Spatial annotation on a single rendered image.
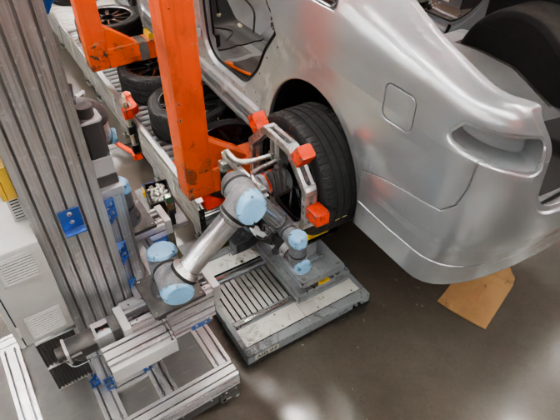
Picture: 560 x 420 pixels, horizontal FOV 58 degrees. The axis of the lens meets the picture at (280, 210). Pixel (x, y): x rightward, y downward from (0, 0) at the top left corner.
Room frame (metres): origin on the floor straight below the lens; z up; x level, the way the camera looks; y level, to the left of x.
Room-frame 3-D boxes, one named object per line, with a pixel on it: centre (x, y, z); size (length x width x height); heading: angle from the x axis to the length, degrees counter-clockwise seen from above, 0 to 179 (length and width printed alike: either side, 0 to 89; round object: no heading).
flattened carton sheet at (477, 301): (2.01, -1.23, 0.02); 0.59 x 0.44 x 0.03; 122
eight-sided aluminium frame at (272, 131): (2.03, 0.00, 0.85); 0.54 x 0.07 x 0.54; 32
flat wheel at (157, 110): (3.49, 0.69, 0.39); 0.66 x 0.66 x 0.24
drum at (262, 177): (1.99, 0.06, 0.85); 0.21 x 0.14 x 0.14; 122
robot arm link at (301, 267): (1.47, -0.08, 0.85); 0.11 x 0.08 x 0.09; 32
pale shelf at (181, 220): (2.30, 0.72, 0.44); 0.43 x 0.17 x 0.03; 32
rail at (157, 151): (3.44, 1.13, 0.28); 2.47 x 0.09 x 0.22; 32
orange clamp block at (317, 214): (1.76, -0.17, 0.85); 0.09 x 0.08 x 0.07; 32
